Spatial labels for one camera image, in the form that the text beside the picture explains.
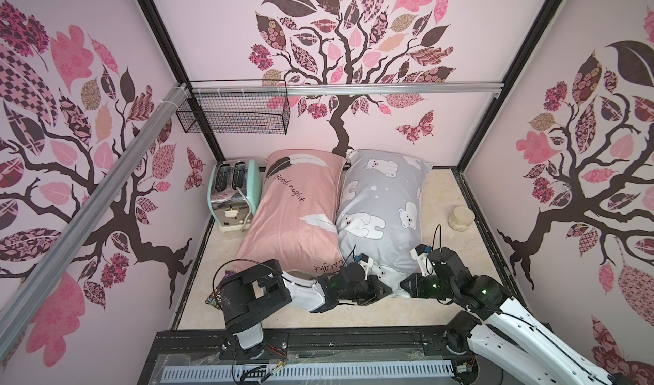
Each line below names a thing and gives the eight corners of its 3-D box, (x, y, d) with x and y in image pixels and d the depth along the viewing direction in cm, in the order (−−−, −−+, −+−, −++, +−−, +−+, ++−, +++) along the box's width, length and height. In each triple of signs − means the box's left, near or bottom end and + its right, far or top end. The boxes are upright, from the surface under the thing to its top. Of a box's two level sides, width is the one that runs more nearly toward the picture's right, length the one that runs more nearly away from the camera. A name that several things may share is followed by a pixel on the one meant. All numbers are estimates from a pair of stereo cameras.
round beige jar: (449, 231, 101) (456, 221, 95) (444, 217, 106) (451, 206, 100) (469, 231, 101) (477, 221, 95) (463, 217, 106) (471, 206, 100)
